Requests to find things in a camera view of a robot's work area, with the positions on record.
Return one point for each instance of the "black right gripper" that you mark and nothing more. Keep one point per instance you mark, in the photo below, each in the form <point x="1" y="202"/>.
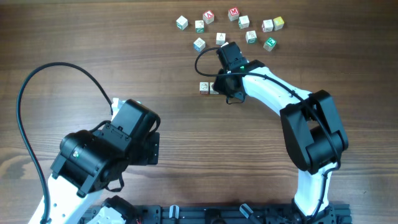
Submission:
<point x="217" y="85"/>

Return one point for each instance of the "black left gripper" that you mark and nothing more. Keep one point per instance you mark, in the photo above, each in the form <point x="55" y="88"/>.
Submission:
<point x="148" y="152"/>

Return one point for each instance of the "yellow soccer ball J block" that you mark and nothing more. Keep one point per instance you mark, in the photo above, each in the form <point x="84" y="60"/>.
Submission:
<point x="212" y="90"/>

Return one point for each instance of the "red 6 baseball block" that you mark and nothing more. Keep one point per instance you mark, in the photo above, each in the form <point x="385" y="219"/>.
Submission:
<point x="204" y="88"/>

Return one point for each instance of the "green N letter block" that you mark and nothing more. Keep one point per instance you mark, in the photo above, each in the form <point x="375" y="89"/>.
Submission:
<point x="243" y="22"/>

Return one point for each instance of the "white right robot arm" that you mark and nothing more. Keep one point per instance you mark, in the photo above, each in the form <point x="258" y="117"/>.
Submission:
<point x="313" y="131"/>

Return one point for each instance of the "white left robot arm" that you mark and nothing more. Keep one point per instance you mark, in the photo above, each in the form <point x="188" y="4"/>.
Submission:
<point x="90" y="159"/>

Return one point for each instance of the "red O ice cream block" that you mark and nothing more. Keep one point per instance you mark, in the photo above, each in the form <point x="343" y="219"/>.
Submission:
<point x="220" y="38"/>

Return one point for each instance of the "green V number block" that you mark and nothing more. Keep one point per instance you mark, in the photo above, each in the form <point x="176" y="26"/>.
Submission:
<point x="251" y="37"/>

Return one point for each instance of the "blue bordered picture block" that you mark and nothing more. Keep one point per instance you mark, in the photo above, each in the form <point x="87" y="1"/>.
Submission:
<point x="199" y="44"/>

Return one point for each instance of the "green F letter block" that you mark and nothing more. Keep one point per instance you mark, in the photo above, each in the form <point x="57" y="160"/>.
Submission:
<point x="269" y="44"/>

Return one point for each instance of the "red M letter block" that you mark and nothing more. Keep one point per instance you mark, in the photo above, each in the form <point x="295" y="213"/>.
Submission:
<point x="233" y="13"/>

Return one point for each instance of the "green apple picture block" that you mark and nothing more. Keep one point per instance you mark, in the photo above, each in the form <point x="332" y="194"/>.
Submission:
<point x="199" y="26"/>

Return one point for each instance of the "red A letter block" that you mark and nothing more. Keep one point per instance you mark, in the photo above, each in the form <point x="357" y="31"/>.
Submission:
<point x="208" y="17"/>

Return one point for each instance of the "red bordered white block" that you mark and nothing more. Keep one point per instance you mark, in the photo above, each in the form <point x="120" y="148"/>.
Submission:
<point x="267" y="25"/>

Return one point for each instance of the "green V bird block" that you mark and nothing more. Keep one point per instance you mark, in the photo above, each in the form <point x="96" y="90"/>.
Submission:
<point x="182" y="23"/>

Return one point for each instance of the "yellow top block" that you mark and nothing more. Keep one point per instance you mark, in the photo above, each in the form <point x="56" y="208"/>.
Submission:
<point x="278" y="23"/>

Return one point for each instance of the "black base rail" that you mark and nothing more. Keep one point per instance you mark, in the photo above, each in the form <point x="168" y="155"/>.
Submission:
<point x="282" y="213"/>

